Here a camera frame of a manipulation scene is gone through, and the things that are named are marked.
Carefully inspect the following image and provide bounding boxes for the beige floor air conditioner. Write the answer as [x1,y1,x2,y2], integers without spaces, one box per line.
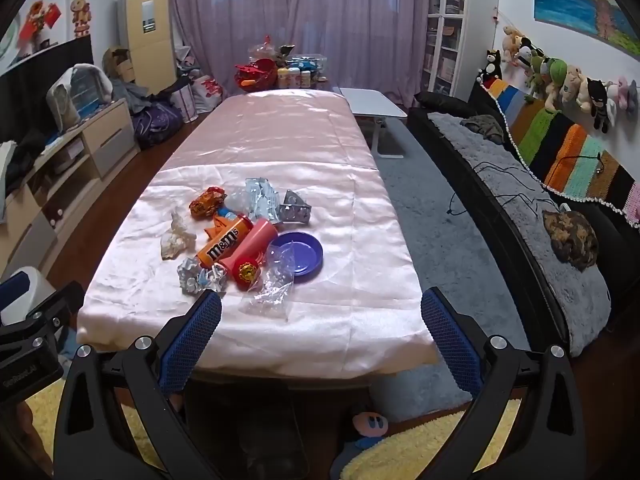
[119,0,173,96]

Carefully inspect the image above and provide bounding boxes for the purple bag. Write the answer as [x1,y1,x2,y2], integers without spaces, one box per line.
[131,100,183,148]

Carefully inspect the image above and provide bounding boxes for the pink satin tablecloth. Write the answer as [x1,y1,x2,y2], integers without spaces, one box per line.
[75,87,441,376]

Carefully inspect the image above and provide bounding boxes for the white bag black handles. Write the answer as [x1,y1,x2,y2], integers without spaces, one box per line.
[172,77,198,123]

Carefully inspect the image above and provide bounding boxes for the white bookshelf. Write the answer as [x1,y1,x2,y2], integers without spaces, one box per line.
[422,0,473,93]

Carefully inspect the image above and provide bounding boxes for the yellow fluffy rug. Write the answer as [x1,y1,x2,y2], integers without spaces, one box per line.
[25,390,521,480]

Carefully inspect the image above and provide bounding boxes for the orange candy tube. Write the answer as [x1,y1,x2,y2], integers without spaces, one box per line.
[196,215,251,270]

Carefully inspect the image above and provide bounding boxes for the white red printed shopping bag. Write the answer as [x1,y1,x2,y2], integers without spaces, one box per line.
[192,75,226,113]

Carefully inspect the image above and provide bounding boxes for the white blue storage bag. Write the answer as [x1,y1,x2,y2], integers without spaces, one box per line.
[47,63,113,128]

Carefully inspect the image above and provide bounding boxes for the wooden cabinet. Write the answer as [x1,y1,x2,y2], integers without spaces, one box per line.
[0,97,141,266]

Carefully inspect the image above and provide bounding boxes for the grey rug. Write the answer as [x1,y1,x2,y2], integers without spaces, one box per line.
[372,120,483,423]

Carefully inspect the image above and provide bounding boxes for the purple sheer curtain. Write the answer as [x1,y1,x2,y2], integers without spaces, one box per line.
[167,0,433,103]

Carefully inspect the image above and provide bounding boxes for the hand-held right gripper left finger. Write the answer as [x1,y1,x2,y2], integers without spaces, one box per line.
[52,289,223,480]

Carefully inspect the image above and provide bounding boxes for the clear plastic gift bag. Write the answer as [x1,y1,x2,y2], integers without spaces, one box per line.
[247,35,281,61]

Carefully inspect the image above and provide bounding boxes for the camouflage cushion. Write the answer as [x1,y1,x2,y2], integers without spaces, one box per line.
[542,210,600,273]

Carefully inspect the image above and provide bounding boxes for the landscape wall painting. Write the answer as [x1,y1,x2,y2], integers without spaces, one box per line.
[532,0,640,58]

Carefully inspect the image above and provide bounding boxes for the red wall decoration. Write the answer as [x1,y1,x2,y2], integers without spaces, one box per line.
[20,1,63,41]

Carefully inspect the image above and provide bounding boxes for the silver blue foil wrapper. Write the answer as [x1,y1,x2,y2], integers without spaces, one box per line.
[244,177,281,222]

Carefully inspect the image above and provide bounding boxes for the black sofa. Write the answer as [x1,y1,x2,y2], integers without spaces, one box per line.
[410,80,640,361]

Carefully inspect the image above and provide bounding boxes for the grey silver foil packet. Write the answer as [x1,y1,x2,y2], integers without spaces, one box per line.
[277,190,312,224]

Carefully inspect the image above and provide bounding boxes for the red cylindrical tube toy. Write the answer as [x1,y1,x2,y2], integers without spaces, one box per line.
[227,218,278,293]

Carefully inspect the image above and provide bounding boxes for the grey fluffy blanket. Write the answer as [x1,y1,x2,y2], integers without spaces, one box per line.
[427,112,613,358]

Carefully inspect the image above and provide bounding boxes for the striped crochet blanket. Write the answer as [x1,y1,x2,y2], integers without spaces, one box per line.
[482,77,640,231]

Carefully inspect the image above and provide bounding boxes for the black cable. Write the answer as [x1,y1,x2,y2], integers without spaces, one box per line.
[446,160,553,217]

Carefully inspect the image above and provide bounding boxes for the red basket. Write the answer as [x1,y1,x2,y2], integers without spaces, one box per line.
[235,57,278,93]

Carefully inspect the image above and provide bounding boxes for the silver foil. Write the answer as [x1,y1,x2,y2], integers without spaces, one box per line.
[177,255,228,293]

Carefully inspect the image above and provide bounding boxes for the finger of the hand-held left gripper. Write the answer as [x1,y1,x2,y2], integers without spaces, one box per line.
[22,281,86,346]

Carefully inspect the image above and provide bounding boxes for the black white cat plush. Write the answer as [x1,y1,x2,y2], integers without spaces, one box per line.
[475,49,503,86]

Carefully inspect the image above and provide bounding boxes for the blue slipper pink figure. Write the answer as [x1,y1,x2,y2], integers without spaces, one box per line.
[330,410,396,480]

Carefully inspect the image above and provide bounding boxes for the cardboard box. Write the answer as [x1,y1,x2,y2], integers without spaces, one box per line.
[102,47,136,83]

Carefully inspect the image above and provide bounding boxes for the dark green cloth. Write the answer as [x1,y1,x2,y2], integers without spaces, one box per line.
[460,115,506,143]

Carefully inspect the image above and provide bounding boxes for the black television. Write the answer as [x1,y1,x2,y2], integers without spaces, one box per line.
[0,37,96,136]

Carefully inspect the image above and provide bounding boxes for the hanging doll ornament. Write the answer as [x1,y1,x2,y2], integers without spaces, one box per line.
[70,0,93,38]

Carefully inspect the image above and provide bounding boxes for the purple plastic plate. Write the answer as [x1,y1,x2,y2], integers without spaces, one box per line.
[267,231,325,279]

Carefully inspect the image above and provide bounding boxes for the white bin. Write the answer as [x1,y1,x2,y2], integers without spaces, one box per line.
[0,267,57,331]

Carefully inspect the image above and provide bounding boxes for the row of hanging plush toys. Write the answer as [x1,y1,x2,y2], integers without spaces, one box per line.
[502,25,640,133]

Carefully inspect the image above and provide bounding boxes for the blue wipes pack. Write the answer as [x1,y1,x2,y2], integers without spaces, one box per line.
[287,55,326,72]

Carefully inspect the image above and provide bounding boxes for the grey clothes pile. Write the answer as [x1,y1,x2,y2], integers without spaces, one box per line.
[122,80,171,111]

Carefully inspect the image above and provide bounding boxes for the clear plastic wrapper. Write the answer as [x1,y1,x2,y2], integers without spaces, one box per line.
[160,211,197,261]

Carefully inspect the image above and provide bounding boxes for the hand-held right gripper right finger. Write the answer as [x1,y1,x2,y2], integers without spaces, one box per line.
[420,287,588,480]

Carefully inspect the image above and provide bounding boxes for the red orange snack wrapper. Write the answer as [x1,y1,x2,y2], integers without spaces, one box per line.
[188,186,227,219]

